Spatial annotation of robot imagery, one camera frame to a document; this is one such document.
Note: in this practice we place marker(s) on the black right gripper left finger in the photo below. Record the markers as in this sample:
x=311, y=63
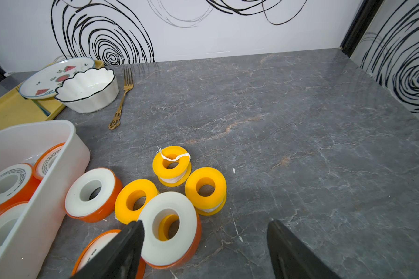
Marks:
x=120, y=258

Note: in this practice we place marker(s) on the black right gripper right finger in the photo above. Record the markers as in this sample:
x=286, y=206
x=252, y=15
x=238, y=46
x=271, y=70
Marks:
x=291, y=258

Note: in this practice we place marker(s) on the orange sealing tape roll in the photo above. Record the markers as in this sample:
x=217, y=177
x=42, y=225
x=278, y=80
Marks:
x=8, y=219
x=17, y=184
x=45, y=161

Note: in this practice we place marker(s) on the white plastic storage box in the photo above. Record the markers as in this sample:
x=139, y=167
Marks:
x=28, y=244

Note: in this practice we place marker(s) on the orange tape roll front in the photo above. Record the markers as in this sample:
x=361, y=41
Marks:
x=93, y=248

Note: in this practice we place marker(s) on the orange tape roll centre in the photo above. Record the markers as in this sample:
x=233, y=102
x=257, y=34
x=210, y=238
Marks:
x=156, y=252

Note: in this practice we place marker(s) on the yellow tape roll left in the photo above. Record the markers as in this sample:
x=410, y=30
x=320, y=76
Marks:
x=130, y=194

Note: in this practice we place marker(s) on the yellow tape roll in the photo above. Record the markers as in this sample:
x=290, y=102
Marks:
x=130, y=194
x=206, y=188

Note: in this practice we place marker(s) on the orange tape roll beside box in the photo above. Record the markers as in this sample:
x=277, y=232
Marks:
x=92, y=197

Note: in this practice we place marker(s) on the yellow tape roll loose end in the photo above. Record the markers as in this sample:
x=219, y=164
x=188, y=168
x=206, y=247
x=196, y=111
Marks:
x=172, y=165

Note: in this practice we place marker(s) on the yellow tape roll right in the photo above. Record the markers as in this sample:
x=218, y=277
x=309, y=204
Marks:
x=206, y=188

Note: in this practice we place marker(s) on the white scalloped bowl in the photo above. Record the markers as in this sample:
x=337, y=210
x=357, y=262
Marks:
x=89, y=91

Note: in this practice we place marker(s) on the gold ornate fork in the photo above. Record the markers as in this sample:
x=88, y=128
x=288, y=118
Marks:
x=128, y=86

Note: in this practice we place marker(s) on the yellow plastic tray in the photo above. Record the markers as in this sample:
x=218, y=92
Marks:
x=15, y=110

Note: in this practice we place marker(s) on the watermelon pattern plate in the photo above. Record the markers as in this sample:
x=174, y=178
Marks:
x=42, y=85

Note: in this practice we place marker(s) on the black vertical frame post right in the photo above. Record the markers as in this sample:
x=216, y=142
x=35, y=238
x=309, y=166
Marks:
x=363, y=18

